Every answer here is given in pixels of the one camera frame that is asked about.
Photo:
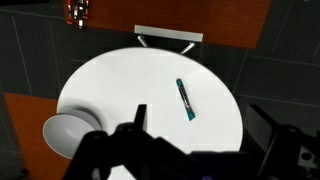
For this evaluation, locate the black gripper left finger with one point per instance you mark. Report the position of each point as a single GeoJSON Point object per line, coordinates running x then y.
{"type": "Point", "coordinates": [141, 117]}

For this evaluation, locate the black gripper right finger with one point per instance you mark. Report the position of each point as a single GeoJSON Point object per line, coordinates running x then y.
{"type": "Point", "coordinates": [259, 129]}

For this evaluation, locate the teal marker pen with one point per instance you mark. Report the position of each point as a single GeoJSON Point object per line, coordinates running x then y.
{"type": "Point", "coordinates": [183, 94]}

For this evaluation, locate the white bowl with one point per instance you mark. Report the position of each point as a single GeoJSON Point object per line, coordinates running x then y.
{"type": "Point", "coordinates": [64, 131]}

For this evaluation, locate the round white table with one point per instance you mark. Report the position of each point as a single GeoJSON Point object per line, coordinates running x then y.
{"type": "Point", "coordinates": [113, 84]}

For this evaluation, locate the white table base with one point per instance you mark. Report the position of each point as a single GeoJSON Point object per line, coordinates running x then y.
{"type": "Point", "coordinates": [192, 37]}

